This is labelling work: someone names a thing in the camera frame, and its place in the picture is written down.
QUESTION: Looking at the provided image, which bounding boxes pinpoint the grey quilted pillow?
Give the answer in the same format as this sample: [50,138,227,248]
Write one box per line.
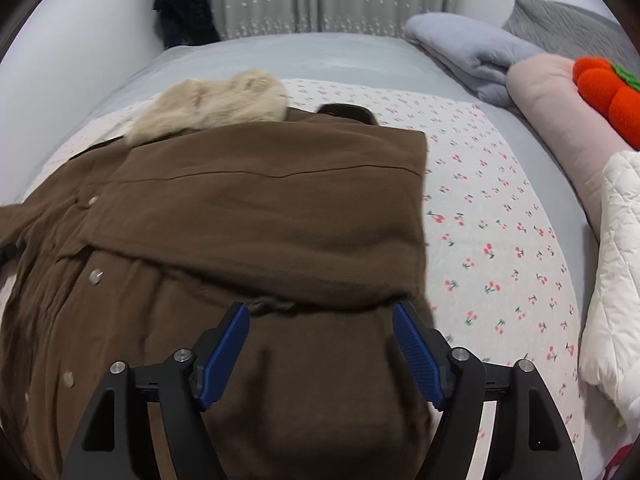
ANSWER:
[501,0,640,68]

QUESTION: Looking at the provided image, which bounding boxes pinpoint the dark hanging clothes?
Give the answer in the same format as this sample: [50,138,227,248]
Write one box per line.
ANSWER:
[152,0,221,51]

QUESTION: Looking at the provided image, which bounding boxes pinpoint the orange pumpkin cushion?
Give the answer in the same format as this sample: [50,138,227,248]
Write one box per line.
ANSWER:
[572,56,640,151]

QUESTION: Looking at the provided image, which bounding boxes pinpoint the white quilted jacket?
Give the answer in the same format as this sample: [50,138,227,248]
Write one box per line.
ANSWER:
[579,150,640,428]

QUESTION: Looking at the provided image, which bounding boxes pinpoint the pink pillow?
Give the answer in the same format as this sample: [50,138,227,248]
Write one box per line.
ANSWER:
[506,55,640,231]

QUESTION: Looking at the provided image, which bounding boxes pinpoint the cherry print bed sheet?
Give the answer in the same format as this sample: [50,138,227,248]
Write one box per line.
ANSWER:
[50,77,586,461]

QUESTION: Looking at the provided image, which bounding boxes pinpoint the folded blue-grey blanket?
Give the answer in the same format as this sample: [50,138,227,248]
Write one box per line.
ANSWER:
[404,12,546,107]

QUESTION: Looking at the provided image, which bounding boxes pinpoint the brown coat with fur collar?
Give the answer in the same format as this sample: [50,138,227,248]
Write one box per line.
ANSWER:
[0,71,436,480]

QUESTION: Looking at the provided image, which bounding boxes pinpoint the grey bed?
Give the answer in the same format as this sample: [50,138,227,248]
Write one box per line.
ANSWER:
[0,30,601,480]

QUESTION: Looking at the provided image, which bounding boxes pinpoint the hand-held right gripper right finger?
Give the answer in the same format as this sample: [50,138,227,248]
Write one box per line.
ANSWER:
[391,301,583,480]

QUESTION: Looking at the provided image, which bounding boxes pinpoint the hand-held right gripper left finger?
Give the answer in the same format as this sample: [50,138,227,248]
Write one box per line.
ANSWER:
[60,302,251,480]

